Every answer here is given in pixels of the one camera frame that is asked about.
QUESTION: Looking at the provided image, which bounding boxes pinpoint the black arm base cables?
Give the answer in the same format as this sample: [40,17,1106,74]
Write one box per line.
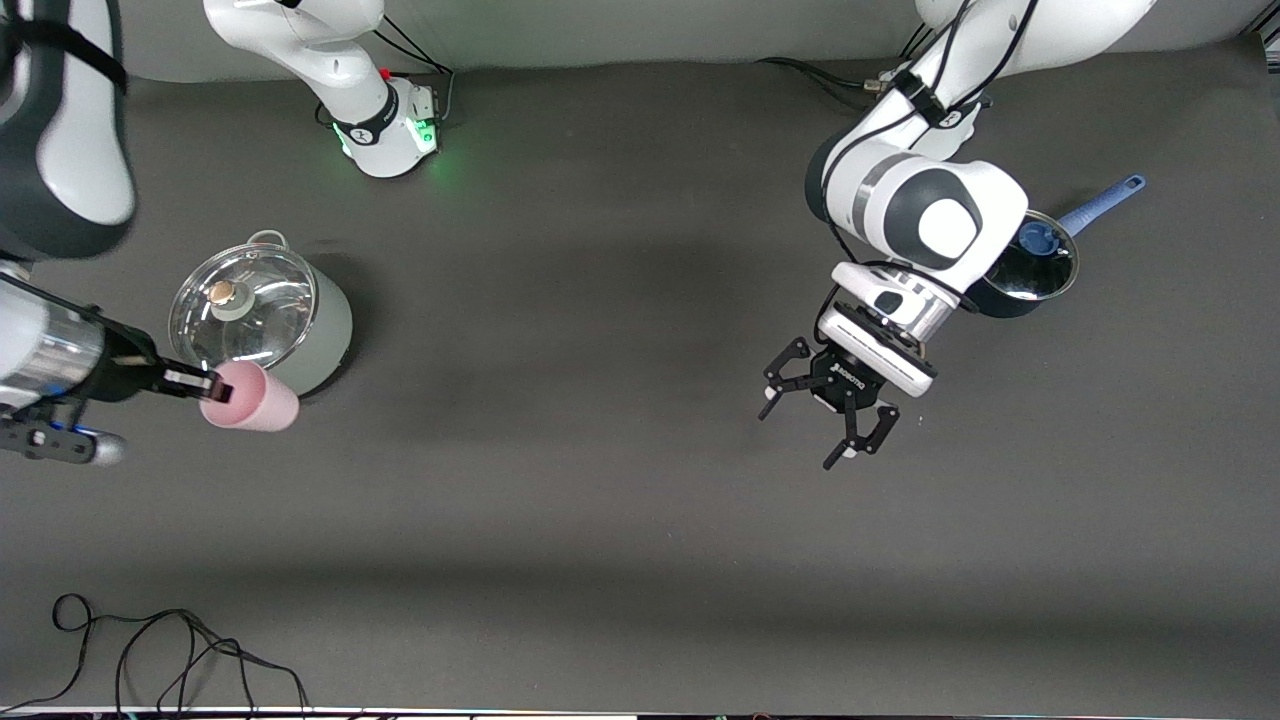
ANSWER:
[315,15,457,129]
[757,22,936,101]

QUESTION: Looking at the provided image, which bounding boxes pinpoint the dark grey table cover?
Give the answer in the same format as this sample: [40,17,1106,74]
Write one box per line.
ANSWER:
[0,35,1280,717]

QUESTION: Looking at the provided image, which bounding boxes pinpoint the glass lid with gold knob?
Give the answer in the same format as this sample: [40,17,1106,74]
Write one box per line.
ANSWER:
[168,243,319,372]

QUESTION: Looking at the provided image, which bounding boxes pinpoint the black right arm base cables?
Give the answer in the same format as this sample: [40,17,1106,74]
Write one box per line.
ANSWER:
[315,15,457,129]

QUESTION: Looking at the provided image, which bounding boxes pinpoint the pale grey stockpot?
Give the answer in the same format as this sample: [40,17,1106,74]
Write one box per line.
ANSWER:
[168,230,354,400]

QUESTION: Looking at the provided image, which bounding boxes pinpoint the glass lid with blue knob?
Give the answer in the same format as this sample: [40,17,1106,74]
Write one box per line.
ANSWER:
[993,208,1082,302]

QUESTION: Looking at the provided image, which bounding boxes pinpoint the black left arm base cables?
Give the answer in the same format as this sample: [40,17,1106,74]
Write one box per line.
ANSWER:
[757,22,936,101]

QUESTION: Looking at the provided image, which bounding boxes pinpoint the dark blue saucepan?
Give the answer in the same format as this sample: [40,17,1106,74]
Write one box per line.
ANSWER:
[965,174,1147,320]

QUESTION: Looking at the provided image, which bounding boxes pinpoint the thin black loose cable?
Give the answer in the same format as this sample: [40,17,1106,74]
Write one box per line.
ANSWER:
[0,593,311,717]

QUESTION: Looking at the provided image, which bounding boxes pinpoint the pink plastic cup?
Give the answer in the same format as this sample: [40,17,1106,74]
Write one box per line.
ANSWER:
[199,360,301,434]

